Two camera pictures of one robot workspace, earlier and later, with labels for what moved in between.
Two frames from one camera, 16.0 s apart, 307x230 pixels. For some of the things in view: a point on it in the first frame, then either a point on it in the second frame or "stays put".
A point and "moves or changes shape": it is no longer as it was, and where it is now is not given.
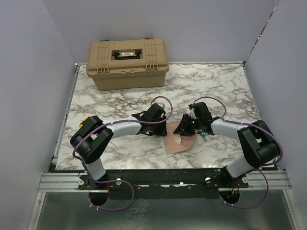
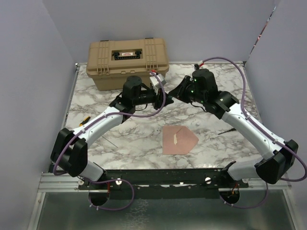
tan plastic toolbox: x=126 y=64 stays put
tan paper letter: x=177 y=138 moves or changes shape
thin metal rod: x=113 y=144 stays put
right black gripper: x=181 y=129 to x=179 y=92
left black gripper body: x=151 y=132 to x=156 y=98
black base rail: x=162 y=184 stays put
